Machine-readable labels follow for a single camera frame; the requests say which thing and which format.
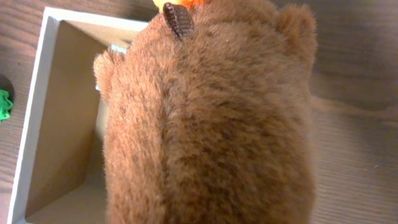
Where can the white cardboard box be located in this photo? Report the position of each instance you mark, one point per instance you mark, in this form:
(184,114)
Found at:
(59,174)

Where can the green round toy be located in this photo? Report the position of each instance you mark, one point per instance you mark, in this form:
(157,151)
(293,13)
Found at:
(5,105)

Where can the brown plush toy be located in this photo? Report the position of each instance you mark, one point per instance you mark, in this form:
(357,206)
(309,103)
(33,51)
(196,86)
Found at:
(209,116)

